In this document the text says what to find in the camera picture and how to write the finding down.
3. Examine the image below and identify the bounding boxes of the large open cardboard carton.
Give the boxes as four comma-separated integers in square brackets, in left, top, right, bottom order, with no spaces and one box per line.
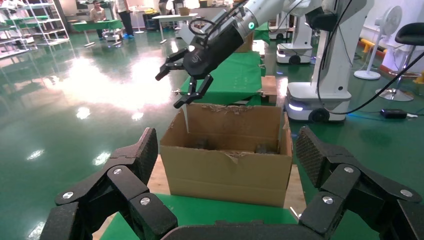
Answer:
[159,102,294,209]

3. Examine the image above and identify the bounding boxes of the seated person white shirt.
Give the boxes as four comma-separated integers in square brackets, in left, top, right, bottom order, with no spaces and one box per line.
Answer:
[89,0,108,39]

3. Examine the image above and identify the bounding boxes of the white wheeled robot body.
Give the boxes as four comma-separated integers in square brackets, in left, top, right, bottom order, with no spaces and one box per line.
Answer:
[284,0,376,124]

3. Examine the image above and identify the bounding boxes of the long black floor cable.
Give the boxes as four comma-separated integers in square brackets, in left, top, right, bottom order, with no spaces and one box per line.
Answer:
[315,0,424,116]

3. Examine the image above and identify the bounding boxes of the black power brick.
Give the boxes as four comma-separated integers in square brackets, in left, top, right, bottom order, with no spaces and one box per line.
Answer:
[379,108,409,120]

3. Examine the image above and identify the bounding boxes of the green covered background table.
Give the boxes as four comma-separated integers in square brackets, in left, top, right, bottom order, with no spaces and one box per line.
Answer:
[70,18,124,48]

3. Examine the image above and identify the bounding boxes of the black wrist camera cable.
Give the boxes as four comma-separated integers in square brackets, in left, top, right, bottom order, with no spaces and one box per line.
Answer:
[188,0,254,38]

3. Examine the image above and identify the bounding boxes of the white standing fan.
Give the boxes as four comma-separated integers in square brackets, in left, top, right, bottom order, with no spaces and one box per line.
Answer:
[353,4,404,81]

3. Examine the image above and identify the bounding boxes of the standing person dark trousers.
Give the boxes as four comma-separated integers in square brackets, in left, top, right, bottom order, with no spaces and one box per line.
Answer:
[113,0,136,39]

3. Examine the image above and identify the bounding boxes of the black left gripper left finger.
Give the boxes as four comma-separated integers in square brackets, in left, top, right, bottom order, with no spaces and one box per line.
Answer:
[39,127,179,240]

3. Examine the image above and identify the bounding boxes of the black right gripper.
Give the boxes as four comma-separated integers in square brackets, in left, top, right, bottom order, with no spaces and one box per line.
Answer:
[154,24,246,110]

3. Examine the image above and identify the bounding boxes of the white background table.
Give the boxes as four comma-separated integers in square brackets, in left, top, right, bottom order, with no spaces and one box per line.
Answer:
[151,12,200,45]

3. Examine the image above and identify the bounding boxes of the brown background cardboard box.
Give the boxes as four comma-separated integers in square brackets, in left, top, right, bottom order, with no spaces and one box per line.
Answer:
[233,32,255,54]

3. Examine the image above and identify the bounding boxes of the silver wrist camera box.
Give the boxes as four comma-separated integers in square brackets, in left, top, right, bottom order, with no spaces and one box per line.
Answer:
[179,19,214,47]

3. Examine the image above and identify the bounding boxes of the black bar stool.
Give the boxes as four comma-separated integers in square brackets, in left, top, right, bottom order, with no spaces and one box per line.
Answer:
[375,22,424,103]

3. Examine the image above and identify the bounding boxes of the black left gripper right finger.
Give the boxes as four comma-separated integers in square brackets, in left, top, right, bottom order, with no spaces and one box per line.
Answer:
[294,125,424,240]

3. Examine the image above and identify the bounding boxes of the white metal shelf rack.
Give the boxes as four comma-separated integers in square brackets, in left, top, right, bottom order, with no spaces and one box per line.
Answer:
[0,0,71,61]

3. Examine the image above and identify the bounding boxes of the green cloth with hanging corner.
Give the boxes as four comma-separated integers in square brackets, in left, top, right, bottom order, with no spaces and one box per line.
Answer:
[179,50,267,108]

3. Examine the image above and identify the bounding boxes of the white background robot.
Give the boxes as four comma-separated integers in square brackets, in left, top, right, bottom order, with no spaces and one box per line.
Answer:
[275,11,314,66]

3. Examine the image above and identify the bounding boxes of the large green table cloth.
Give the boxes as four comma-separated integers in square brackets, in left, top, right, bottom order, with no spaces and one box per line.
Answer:
[99,193,299,240]

